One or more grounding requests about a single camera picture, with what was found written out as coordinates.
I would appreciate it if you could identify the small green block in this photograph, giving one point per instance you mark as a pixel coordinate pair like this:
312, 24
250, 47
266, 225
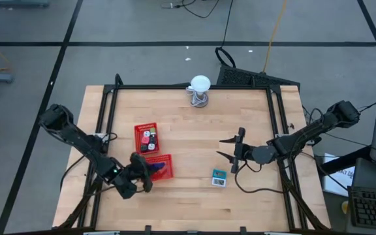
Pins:
153, 131

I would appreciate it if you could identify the white mushroom table lamp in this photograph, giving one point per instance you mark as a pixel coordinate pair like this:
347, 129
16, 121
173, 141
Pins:
200, 83

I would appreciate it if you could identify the black perforated metal case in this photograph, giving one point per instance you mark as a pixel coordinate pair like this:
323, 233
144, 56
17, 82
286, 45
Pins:
240, 77

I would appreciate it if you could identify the black table clamp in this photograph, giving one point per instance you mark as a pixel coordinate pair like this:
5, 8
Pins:
243, 230
148, 230

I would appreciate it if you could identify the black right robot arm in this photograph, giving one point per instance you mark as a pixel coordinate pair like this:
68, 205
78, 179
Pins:
292, 142

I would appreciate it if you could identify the small white block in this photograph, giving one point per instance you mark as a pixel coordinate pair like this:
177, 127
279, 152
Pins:
151, 147
146, 133

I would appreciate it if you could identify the narrow red plastic basket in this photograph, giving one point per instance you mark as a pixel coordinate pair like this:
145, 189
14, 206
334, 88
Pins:
138, 129

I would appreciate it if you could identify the black aluminium table frame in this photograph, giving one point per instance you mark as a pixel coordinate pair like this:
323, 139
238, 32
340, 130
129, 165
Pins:
188, 87

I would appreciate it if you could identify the small black block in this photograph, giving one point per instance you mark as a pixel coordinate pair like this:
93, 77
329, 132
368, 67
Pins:
153, 139

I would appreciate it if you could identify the black desk bar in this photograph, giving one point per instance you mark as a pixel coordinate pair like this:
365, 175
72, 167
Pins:
344, 161

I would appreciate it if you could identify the teal digital clock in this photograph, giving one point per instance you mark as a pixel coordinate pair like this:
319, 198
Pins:
219, 173

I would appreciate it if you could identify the small yellow object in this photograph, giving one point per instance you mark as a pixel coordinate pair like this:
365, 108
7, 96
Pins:
344, 207

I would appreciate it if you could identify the black keyboard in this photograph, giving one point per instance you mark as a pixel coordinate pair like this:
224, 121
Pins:
374, 209

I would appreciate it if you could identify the dark blue digital clock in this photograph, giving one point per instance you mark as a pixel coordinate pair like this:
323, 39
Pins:
158, 167

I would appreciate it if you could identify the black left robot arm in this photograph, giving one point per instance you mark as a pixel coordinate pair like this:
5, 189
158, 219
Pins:
77, 138

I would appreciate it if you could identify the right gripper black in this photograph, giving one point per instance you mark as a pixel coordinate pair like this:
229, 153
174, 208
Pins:
245, 154

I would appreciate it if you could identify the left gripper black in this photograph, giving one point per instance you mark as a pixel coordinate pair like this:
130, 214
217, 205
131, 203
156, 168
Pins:
137, 164

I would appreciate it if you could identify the wide red plastic basket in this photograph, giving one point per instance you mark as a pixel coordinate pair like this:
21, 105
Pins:
168, 174

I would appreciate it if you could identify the white paper sheet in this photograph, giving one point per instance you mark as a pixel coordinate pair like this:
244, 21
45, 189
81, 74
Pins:
341, 182

